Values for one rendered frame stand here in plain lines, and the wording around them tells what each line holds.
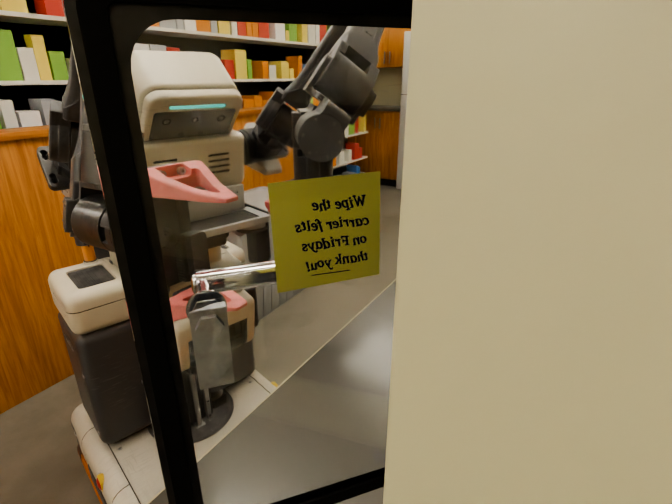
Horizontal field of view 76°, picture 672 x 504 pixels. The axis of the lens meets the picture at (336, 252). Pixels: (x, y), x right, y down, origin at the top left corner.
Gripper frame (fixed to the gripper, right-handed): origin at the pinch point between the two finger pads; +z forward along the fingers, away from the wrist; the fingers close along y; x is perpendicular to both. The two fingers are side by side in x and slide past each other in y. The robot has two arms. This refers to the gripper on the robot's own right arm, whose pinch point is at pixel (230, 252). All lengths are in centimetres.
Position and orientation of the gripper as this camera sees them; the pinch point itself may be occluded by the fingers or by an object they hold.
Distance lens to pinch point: 38.2
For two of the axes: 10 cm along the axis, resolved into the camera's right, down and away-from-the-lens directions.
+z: 8.6, 1.8, -4.8
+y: 0.0, -9.3, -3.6
